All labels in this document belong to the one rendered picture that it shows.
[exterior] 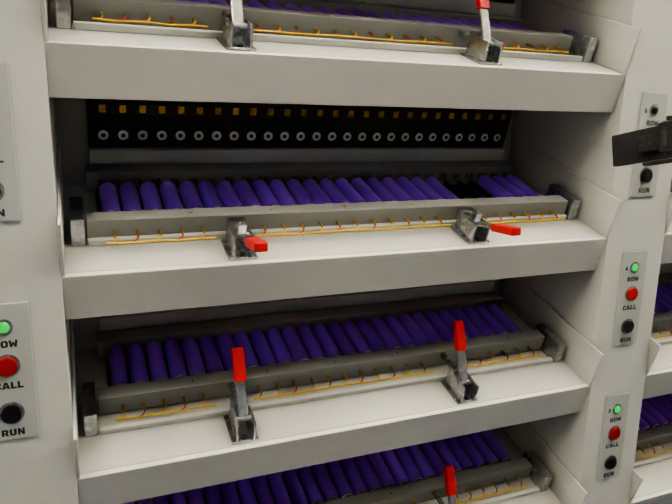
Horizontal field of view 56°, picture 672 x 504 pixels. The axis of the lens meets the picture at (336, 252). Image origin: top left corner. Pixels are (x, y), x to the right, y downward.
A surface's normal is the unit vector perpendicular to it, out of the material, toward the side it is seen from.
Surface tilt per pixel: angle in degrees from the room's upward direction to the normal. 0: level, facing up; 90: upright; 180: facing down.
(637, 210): 90
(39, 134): 90
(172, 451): 18
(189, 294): 108
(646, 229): 90
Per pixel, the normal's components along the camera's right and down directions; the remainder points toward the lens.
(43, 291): 0.38, 0.21
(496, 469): 0.14, -0.87
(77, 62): 0.36, 0.50
